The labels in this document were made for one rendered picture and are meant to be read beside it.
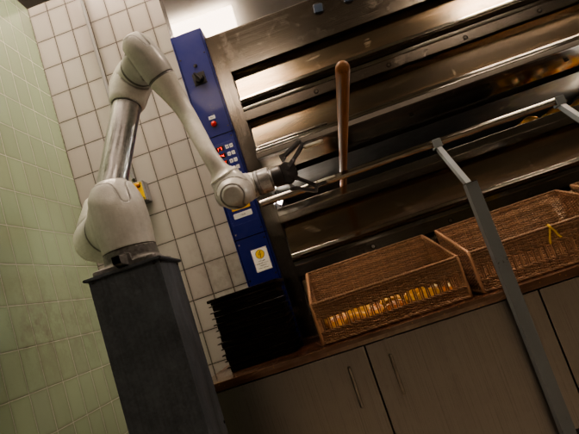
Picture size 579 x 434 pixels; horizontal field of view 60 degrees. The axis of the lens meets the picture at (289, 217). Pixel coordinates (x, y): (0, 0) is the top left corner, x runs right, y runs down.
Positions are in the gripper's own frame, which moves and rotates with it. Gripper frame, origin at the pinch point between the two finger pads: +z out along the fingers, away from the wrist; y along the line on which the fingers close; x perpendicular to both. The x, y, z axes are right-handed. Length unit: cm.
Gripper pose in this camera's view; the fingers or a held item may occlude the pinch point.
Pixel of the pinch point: (326, 159)
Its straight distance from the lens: 179.3
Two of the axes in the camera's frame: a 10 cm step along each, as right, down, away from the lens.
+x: -1.1, -1.1, -9.9
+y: 3.1, 9.4, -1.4
